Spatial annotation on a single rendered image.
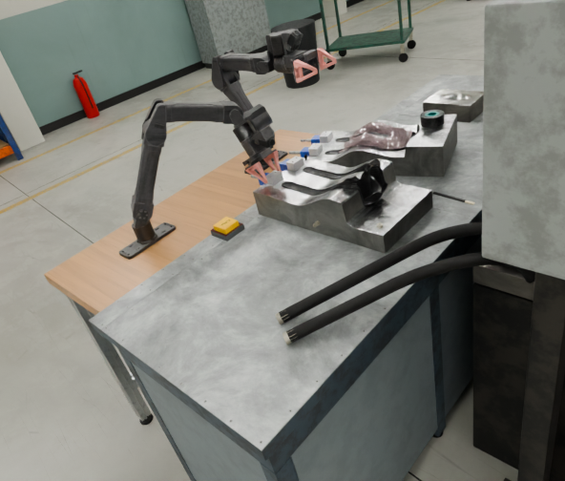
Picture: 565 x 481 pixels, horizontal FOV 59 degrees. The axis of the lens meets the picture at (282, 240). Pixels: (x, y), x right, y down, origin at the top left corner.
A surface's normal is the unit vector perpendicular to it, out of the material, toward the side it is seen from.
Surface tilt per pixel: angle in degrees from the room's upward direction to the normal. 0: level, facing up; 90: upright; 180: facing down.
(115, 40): 90
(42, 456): 0
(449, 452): 0
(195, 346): 0
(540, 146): 90
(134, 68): 90
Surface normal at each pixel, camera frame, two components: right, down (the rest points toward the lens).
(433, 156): -0.42, 0.58
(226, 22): 0.67, 0.29
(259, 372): -0.21, -0.82
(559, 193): -0.66, 0.52
